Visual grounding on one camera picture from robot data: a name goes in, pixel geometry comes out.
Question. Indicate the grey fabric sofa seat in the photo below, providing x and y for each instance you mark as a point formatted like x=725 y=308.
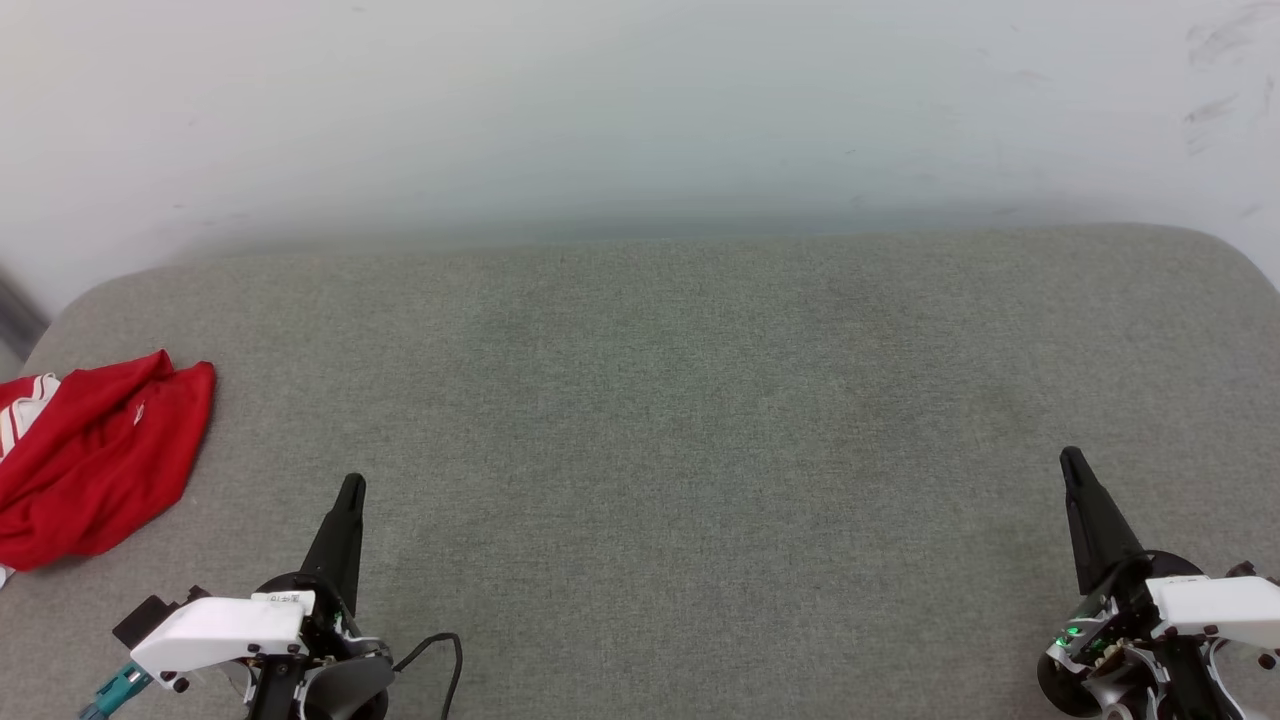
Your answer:
x=640 y=450

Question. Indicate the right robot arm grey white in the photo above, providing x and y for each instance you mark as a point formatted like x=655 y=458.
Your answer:
x=1120 y=695

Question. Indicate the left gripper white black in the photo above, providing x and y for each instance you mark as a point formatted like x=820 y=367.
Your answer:
x=225 y=625

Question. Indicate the red and white shirt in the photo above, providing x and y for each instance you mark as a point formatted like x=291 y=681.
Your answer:
x=90 y=470

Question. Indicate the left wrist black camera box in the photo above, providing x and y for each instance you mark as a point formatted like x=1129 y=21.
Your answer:
x=150 y=615

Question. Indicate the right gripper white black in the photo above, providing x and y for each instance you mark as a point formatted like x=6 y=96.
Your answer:
x=1215 y=605

